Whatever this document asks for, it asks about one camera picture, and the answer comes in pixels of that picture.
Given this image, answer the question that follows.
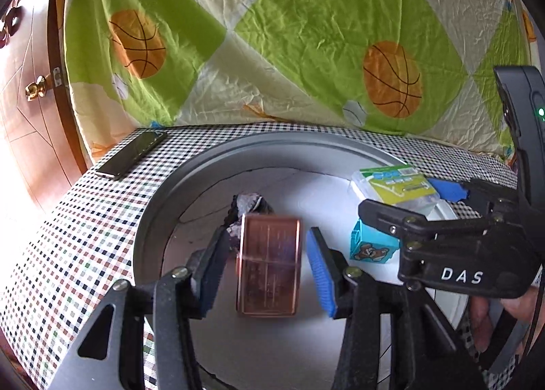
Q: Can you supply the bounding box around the teal bear printed block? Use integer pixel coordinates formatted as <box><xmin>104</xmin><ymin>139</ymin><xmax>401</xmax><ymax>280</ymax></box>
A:
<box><xmin>350</xmin><ymin>220</ymin><xmax>401</xmax><ymax>264</ymax></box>

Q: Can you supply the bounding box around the brown door ornament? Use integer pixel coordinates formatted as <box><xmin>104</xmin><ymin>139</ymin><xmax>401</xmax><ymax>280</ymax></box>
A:
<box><xmin>0</xmin><ymin>0</ymin><xmax>30</xmax><ymax>49</ymax></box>

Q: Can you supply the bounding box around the foil piece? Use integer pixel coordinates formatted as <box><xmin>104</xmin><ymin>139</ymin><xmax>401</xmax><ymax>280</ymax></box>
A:
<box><xmin>225</xmin><ymin>193</ymin><xmax>274</xmax><ymax>253</ymax></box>

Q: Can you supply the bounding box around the round dark cookie tin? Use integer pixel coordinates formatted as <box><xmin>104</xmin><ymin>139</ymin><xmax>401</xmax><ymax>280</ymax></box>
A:
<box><xmin>133</xmin><ymin>131</ymin><xmax>527</xmax><ymax>390</ymax></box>

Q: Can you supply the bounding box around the basketball printed bed sheet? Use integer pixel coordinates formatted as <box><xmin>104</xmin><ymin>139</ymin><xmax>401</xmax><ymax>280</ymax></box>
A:
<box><xmin>55</xmin><ymin>0</ymin><xmax>540</xmax><ymax>161</ymax></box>

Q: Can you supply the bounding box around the person's right hand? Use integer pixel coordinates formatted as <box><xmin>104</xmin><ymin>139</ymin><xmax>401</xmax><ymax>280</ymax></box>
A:
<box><xmin>467</xmin><ymin>277</ymin><xmax>545</xmax><ymax>357</ymax></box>

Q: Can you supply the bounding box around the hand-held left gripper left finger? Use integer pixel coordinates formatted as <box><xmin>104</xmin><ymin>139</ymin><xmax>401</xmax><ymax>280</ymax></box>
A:
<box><xmin>50</xmin><ymin>226</ymin><xmax>233</xmax><ymax>390</ymax></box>

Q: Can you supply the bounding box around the copper coloured box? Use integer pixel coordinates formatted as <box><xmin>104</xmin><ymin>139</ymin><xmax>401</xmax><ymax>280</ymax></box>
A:
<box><xmin>235</xmin><ymin>215</ymin><xmax>302</xmax><ymax>318</ymax></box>

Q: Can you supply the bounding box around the brown wooden door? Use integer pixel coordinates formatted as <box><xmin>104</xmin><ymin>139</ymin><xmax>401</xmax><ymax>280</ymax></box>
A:
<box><xmin>0</xmin><ymin>0</ymin><xmax>91</xmax><ymax>220</ymax></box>

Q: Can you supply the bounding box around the clear box with green label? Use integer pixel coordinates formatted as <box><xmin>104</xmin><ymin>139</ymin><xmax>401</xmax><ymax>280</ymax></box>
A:
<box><xmin>351</xmin><ymin>165</ymin><xmax>442</xmax><ymax>216</ymax></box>

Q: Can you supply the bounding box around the black smartphone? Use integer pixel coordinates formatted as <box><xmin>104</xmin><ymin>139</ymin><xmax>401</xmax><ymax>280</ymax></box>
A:
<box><xmin>95</xmin><ymin>130</ymin><xmax>169</xmax><ymax>181</ymax></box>

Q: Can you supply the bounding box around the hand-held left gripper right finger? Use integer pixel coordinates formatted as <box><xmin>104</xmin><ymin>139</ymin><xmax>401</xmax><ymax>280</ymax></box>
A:
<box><xmin>307</xmin><ymin>227</ymin><xmax>484</xmax><ymax>390</ymax></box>

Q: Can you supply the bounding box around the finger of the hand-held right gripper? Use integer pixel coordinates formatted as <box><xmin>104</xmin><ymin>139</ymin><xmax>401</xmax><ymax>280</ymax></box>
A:
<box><xmin>427</xmin><ymin>177</ymin><xmax>518</xmax><ymax>214</ymax></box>
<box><xmin>358</xmin><ymin>199</ymin><xmax>482</xmax><ymax>246</ymax></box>

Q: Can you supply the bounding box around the brass door knob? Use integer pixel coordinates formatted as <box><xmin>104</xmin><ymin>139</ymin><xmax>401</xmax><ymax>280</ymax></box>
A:
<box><xmin>24</xmin><ymin>76</ymin><xmax>48</xmax><ymax>102</ymax></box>

